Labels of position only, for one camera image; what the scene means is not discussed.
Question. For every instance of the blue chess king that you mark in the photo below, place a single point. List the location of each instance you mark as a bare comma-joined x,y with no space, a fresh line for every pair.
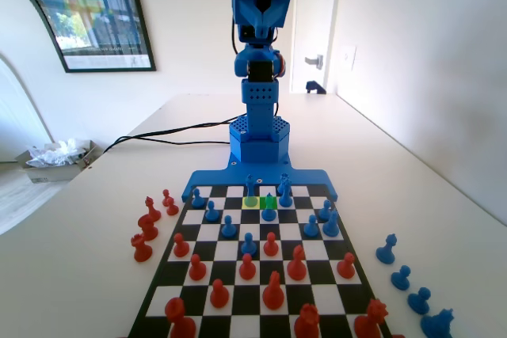
249,187

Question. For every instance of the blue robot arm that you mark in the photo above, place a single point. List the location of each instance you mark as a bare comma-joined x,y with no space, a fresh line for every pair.
259,132

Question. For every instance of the blue chess queen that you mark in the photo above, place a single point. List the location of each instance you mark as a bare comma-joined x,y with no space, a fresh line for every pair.
285,200

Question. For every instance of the blue chess pawn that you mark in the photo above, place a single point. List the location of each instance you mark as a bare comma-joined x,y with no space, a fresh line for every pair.
419,303
197,201
227,230
211,215
248,249
311,229
401,280
324,208

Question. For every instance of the red chess pawn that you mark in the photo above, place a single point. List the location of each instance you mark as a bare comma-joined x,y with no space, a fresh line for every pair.
172,208
219,298
270,249
346,270
166,194
197,270
180,249
247,270

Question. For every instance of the blue chess bishop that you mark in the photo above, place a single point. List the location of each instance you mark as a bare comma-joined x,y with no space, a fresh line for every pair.
268,215
330,227

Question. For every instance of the red chess bishop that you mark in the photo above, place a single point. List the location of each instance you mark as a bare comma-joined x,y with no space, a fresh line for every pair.
273,298
153,214

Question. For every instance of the red chess rook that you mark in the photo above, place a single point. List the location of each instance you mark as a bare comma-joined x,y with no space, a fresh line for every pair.
182,328
142,253

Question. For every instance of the red chess king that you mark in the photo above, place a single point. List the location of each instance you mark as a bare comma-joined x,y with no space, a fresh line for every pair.
307,324

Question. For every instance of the white door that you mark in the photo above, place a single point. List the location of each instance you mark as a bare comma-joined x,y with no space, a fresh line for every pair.
313,17

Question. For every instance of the blue table clamp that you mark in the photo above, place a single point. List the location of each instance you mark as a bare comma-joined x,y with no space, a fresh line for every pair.
315,88

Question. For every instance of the black framed poster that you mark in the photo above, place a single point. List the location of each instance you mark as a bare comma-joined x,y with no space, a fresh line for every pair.
99,17

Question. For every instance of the blue base mounting plate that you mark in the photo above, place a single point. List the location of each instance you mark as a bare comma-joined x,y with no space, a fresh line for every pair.
214,177

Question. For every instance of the white arched panel dark rim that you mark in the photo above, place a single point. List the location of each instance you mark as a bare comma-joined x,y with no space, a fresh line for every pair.
16,17

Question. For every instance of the black white chessboard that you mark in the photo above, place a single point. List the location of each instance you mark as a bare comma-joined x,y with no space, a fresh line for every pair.
289,231

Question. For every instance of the crumpled white plastic wrap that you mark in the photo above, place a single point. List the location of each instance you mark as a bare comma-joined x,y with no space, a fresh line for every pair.
59,154

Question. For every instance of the cardboard box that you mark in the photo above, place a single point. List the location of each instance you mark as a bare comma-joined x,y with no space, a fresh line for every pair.
47,173

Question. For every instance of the white light switch plate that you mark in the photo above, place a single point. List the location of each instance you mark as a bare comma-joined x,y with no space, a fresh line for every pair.
349,59

